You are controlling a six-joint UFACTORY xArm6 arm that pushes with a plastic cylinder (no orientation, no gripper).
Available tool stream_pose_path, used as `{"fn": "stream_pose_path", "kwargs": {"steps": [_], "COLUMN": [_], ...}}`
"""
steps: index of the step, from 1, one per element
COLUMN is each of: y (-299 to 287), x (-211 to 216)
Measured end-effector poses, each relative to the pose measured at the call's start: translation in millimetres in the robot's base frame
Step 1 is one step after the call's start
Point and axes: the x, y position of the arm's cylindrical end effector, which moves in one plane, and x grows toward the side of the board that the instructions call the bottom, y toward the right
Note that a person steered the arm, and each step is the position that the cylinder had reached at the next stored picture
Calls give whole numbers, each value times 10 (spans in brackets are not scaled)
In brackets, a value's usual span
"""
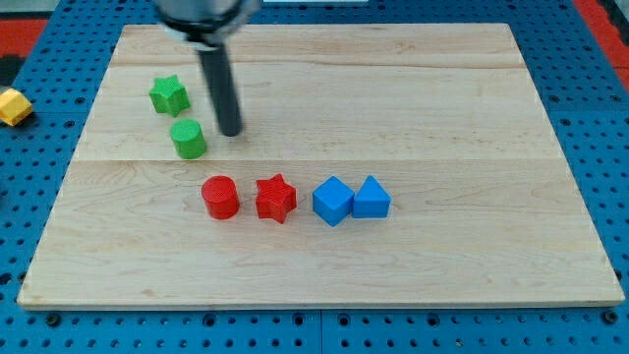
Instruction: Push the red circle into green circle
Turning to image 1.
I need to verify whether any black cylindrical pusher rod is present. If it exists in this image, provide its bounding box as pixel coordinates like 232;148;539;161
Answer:
198;44;243;137

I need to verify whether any green star block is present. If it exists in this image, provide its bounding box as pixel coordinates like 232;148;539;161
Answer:
148;75;192;117

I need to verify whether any green cylinder block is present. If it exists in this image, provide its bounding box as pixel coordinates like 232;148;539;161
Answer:
169;119;207;159

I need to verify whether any red cylinder block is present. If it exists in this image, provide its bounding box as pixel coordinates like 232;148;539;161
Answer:
201;175;240;220

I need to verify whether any red star block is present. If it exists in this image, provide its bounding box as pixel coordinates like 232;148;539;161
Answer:
256;174;297;224

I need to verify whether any blue cube block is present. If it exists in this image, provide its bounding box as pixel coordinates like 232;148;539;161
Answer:
313;176;355;227

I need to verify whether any light wooden board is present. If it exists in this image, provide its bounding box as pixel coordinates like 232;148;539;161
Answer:
18;23;624;311

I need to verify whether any yellow polyhedron block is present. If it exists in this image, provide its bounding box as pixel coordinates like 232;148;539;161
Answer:
0;88;32;127

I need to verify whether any blue triangle block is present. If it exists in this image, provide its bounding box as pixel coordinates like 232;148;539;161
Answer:
353;175;392;218

